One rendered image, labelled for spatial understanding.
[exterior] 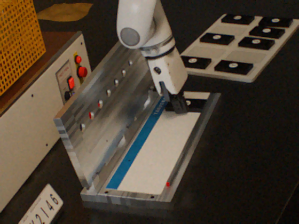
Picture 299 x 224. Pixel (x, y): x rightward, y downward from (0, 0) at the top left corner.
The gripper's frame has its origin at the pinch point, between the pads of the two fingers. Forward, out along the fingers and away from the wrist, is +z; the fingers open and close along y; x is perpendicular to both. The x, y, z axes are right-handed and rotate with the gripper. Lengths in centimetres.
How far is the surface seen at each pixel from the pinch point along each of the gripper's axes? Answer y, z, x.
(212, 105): 4.1, 3.8, -6.3
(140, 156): -18.6, 1.7, 4.7
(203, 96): 7.3, 2.4, -3.5
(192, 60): 29.0, 1.3, 5.7
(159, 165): -21.4, 2.8, -0.8
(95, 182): -30.5, -0.4, 10.6
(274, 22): 55, 5, -13
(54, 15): 67, -10, 71
